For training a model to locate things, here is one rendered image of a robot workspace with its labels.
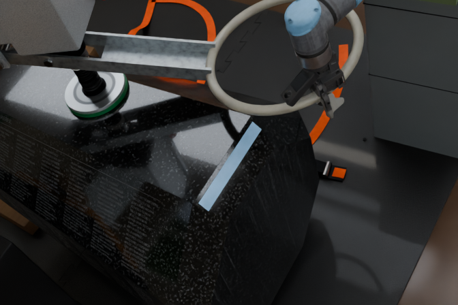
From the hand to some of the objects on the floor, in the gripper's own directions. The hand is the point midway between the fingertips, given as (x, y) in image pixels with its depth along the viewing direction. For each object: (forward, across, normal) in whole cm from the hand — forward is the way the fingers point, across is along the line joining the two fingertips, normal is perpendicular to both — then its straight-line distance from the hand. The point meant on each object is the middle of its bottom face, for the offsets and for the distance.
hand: (323, 109), depth 176 cm
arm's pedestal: (+92, +43, -59) cm, 117 cm away
